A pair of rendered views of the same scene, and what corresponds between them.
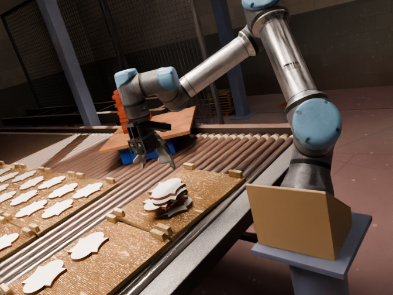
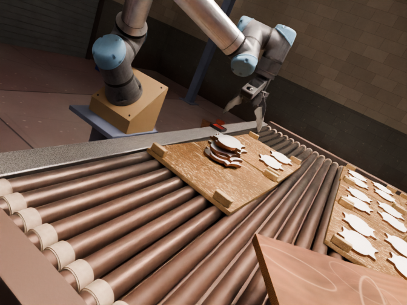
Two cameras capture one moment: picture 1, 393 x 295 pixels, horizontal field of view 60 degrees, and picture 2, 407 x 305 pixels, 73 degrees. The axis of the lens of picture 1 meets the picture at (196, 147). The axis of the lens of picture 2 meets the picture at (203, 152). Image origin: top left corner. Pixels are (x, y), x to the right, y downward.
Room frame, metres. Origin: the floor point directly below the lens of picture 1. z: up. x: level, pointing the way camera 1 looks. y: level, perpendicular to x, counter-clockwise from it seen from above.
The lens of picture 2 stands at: (2.03, -0.29, 1.31)
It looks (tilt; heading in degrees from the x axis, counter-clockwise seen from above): 21 degrees down; 159
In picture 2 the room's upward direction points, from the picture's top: 24 degrees clockwise
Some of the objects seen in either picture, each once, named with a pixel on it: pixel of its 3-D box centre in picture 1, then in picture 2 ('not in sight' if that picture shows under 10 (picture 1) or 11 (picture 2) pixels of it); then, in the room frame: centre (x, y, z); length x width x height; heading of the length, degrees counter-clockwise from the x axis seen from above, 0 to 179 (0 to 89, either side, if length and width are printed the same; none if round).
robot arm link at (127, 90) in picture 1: (130, 87); (278, 43); (1.11, 0.15, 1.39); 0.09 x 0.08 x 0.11; 76
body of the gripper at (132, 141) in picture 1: (142, 134); (258, 88); (1.10, 0.16, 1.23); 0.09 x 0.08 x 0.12; 141
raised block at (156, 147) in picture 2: (235, 173); (158, 149); (1.23, -0.12, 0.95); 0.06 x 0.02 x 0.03; 41
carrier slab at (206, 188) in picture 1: (179, 197); (218, 169); (1.20, 0.11, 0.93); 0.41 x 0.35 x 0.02; 131
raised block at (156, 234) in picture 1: (158, 235); not in sight; (0.94, 0.19, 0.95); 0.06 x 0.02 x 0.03; 43
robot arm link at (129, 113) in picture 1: (137, 110); (268, 66); (1.11, 0.15, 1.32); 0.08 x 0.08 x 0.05
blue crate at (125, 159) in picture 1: (151, 141); not in sight; (1.89, 0.24, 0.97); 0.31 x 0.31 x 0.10; 81
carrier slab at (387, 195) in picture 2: not in sight; (370, 186); (0.87, 1.24, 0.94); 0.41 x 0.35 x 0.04; 135
